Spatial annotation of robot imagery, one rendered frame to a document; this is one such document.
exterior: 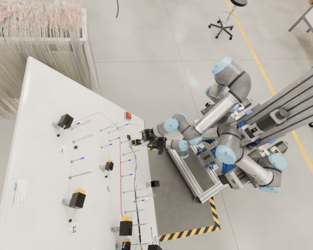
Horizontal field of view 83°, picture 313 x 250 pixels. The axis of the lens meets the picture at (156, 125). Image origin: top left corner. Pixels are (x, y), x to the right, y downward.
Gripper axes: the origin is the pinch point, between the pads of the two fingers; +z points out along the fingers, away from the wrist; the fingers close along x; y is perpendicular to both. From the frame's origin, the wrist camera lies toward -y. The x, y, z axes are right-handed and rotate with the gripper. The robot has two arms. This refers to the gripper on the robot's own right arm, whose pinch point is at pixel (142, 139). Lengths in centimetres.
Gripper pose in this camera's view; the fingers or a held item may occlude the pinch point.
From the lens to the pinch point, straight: 126.0
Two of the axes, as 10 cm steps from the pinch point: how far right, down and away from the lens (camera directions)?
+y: -7.7, 0.1, -6.4
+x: 2.2, 9.5, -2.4
